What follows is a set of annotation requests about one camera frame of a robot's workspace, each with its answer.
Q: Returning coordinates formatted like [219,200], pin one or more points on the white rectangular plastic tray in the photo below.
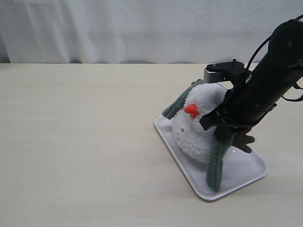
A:
[239,169]

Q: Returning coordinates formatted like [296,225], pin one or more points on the white backdrop curtain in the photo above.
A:
[138,31]

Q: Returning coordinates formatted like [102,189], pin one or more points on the green fuzzy scarf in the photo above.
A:
[214,171]

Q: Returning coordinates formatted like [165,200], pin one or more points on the white plush snowman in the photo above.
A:
[188,133]

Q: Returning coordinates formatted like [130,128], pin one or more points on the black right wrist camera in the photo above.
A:
[233,71]

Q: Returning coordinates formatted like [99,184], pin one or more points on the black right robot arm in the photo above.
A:
[284,54]

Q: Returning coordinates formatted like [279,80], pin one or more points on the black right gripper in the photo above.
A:
[246,105]

